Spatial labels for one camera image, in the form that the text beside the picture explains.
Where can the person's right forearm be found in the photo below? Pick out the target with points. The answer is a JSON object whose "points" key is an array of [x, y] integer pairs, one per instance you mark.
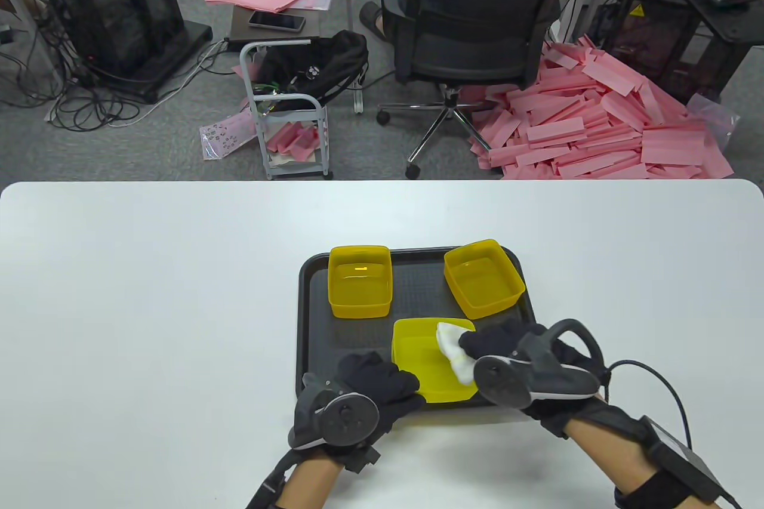
{"points": [[603, 461]]}

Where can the black smartphone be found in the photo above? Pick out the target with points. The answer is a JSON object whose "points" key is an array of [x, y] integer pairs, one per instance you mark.
{"points": [[276, 21]]}

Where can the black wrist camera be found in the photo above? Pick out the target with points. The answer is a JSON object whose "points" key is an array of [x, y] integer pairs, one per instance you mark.
{"points": [[361, 460]]}

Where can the person's left hand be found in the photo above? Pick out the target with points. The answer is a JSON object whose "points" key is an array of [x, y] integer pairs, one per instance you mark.
{"points": [[382, 389]]}

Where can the pink foam strips bundle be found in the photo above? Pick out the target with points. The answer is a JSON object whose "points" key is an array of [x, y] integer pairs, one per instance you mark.
{"points": [[292, 139]]}

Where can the white yellow dish cloth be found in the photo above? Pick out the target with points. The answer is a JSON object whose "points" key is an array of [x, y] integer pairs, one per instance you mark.
{"points": [[453, 348]]}

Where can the printed plastic bag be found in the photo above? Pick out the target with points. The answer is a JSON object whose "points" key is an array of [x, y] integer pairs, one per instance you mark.
{"points": [[224, 136]]}

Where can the black bag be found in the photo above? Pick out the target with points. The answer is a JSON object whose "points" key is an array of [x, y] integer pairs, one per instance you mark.
{"points": [[334, 61]]}

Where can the pile of pink foam strips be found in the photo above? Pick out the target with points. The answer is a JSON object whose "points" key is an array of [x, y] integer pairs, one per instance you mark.
{"points": [[597, 127]]}

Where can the person's right hand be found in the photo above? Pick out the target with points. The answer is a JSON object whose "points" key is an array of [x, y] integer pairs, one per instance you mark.
{"points": [[501, 339]]}

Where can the black mesh office chair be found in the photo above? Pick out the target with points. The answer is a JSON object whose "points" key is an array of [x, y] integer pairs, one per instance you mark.
{"points": [[471, 49]]}

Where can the black plastic tray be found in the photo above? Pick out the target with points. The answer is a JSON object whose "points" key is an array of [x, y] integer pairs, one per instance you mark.
{"points": [[358, 348]]}

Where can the yellow plastic food container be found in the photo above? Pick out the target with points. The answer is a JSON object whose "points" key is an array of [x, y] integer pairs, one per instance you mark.
{"points": [[360, 288], [418, 372], [483, 282]]}

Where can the clear crumpled plastic bag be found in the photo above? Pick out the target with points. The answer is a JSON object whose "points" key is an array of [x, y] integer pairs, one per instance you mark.
{"points": [[719, 118]]}

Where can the black keyboard stand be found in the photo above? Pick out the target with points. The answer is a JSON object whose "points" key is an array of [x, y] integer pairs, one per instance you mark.
{"points": [[737, 22]]}

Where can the person's left forearm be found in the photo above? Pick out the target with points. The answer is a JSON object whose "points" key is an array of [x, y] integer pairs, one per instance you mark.
{"points": [[310, 482]]}

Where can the white rolling cart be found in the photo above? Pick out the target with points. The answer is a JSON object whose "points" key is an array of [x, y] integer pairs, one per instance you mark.
{"points": [[298, 170]]}

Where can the black sensor box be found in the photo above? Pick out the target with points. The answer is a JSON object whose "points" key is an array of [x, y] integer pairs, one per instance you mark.
{"points": [[680, 458]]}

